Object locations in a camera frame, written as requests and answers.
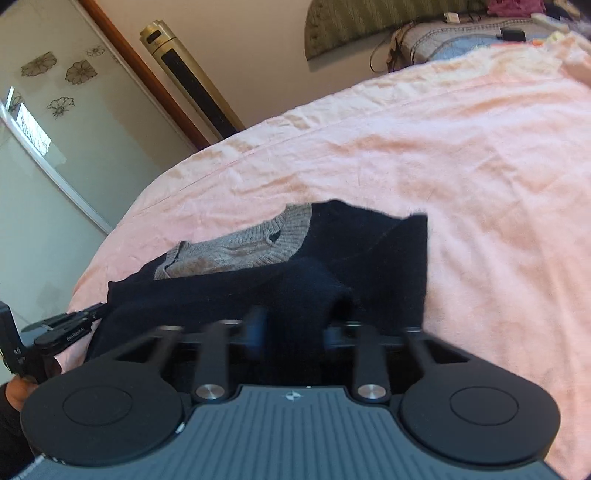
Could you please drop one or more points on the small white plug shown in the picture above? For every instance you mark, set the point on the small white plug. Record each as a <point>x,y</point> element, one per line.
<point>451,17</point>

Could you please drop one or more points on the person's left hand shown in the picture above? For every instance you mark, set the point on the person's left hand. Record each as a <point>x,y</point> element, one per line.
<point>21,392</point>

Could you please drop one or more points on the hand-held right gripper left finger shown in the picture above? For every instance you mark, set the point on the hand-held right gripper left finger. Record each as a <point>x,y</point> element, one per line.
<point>256,328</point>

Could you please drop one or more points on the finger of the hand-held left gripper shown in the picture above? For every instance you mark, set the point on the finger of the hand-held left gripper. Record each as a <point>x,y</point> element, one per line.
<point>69,318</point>
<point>64,335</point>

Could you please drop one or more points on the black and grey knit sweater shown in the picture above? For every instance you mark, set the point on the black and grey knit sweater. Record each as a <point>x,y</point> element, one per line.
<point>369,258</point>

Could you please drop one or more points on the flower-patterned glass wardrobe door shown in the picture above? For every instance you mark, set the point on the flower-patterned glass wardrobe door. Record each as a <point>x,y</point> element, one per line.
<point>69,152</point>

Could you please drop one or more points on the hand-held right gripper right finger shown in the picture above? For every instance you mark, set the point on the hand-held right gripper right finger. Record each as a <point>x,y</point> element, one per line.
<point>371,355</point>

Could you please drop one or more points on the pink bed sheet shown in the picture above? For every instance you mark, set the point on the pink bed sheet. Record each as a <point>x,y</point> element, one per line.
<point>485,194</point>

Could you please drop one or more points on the black charger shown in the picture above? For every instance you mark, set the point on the black charger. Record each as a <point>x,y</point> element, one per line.
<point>513,34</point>

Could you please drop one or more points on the gold and black tower fan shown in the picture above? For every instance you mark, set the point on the gold and black tower fan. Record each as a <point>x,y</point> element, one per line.
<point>194,81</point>

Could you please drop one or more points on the blue and white quilted pillow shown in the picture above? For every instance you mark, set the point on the blue and white quilted pillow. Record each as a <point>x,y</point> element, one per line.
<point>457,41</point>

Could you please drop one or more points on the magenta cloth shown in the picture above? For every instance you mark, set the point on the magenta cloth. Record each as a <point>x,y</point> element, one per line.
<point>510,6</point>

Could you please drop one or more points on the brown wooden door frame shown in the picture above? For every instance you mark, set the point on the brown wooden door frame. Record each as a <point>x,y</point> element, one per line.
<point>147,76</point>

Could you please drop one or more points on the person's left forearm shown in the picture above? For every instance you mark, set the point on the person's left forearm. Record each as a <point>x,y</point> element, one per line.
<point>9,438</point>

